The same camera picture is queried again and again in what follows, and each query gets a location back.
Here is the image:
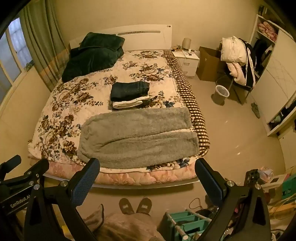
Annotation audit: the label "pink folded bedding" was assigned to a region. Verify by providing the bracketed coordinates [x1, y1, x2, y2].
[257, 21, 278, 42]

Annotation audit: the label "green curtain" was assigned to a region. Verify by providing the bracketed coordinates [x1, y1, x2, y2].
[20, 0, 71, 92]

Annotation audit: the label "white puffy jacket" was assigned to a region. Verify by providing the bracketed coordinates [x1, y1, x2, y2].
[220, 36, 247, 63]

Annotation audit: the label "window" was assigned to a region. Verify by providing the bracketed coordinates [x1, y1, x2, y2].
[0, 17, 33, 93]

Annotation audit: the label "white nightstand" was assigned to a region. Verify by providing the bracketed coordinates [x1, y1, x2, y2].
[172, 50, 200, 78]

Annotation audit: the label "dark hanging clothes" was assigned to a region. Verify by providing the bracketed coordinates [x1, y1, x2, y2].
[253, 38, 273, 77]

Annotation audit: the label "floral blanket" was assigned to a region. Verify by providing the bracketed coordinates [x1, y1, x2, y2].
[28, 50, 208, 174]

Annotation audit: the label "person's legs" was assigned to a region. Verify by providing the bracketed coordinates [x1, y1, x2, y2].
[82, 204, 162, 241]

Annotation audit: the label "waste bin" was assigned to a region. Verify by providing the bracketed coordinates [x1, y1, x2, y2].
[211, 85, 230, 106]

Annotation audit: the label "folded dark jeans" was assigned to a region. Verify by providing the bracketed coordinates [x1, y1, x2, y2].
[110, 81, 150, 102]

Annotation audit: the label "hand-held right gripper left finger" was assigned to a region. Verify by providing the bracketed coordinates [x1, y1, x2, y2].
[24, 158, 100, 241]

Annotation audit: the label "white headboard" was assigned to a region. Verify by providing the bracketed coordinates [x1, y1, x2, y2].
[69, 24, 173, 52]

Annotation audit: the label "teal box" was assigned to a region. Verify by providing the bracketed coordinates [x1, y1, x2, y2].
[281, 174, 296, 200]

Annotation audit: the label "dark chair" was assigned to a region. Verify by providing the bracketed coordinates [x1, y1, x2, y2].
[216, 74, 251, 106]

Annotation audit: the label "brown cardboard box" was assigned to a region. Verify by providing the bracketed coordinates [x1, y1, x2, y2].
[196, 46, 228, 82]

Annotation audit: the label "teal storage rack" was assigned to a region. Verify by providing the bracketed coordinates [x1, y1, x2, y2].
[164, 209, 222, 241]

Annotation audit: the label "brown slipper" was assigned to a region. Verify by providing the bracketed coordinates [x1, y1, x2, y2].
[119, 197, 135, 215]
[136, 197, 152, 216]

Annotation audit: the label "pale pink garment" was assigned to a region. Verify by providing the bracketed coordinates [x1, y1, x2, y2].
[227, 61, 248, 86]

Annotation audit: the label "dark green blanket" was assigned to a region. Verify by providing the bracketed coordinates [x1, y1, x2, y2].
[62, 32, 126, 82]

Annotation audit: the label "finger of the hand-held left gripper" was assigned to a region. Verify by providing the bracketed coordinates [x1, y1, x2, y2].
[23, 159, 50, 184]
[0, 155, 22, 173]

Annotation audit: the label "grey socks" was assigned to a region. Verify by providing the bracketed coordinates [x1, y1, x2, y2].
[251, 102, 261, 119]

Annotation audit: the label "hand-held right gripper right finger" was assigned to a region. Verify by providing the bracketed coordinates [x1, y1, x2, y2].
[195, 158, 271, 241]

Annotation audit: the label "brown checked blanket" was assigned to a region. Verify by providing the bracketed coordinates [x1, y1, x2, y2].
[165, 50, 210, 156]

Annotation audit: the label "folded cream pants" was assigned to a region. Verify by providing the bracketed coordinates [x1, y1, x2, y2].
[112, 96, 151, 109]

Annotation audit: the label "black white-striped garment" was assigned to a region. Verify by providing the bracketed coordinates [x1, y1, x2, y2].
[238, 38, 260, 88]

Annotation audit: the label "white wardrobe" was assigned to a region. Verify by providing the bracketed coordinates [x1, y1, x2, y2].
[248, 14, 296, 137]

